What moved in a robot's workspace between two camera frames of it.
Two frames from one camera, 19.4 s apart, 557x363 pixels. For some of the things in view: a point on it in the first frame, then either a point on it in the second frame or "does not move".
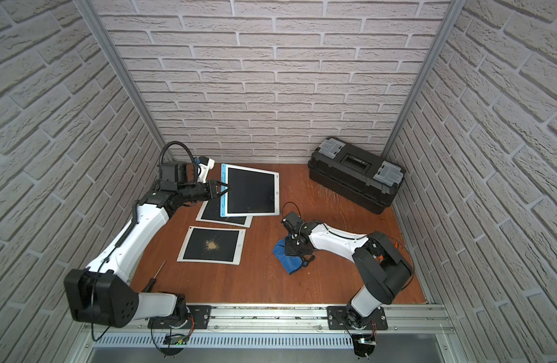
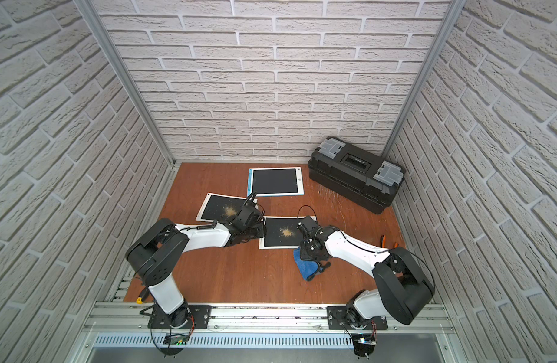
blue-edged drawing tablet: (253, 193) to (275, 181)
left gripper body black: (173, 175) to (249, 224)
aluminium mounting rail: (414, 321) does not move
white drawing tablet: (210, 212) does not move
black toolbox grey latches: (354, 175) does not move
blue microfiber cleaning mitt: (291, 263) to (308, 269)
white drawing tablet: (213, 245) to (281, 232)
